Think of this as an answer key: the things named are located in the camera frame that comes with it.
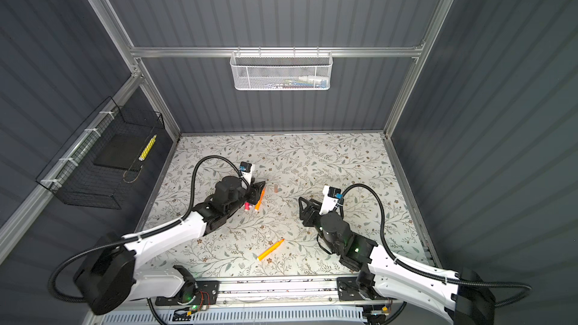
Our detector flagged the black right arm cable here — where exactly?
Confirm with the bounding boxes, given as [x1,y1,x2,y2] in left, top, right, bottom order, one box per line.
[339,183,534,308]

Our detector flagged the black wire mesh basket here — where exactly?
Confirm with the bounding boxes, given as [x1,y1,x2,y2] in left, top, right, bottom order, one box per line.
[36,100,165,210]

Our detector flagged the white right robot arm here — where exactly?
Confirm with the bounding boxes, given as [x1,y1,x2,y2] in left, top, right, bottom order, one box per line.
[298,197,495,324]

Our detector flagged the items in white basket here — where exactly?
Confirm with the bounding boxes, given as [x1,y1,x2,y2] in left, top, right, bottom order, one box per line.
[263,75,331,90]

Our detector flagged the black pad in basket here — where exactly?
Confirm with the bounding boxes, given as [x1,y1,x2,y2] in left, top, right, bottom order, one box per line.
[93,134,147,172]

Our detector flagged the yellow highlighter in basket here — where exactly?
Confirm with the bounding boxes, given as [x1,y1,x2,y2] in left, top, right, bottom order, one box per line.
[138,135,157,162]

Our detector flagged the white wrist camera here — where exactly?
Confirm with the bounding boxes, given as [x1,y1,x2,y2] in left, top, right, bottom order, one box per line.
[239,161,254,184]
[319,185,344,215]

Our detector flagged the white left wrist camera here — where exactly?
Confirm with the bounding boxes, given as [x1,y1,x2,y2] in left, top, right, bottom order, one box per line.
[239,161,254,184]

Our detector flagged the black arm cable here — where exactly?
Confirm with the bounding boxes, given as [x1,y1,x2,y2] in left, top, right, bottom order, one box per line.
[47,155,247,304]
[339,183,534,308]

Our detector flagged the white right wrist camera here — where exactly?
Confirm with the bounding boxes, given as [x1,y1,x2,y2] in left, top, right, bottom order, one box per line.
[319,185,344,215]

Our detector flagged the yellow highlighter pen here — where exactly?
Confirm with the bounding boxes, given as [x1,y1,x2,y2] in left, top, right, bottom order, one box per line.
[257,239,284,261]

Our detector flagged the white wire mesh basket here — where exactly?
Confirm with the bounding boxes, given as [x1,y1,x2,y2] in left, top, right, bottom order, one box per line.
[230,54,334,91]

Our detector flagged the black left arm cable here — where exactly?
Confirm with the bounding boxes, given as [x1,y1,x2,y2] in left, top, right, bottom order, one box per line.
[47,155,247,304]

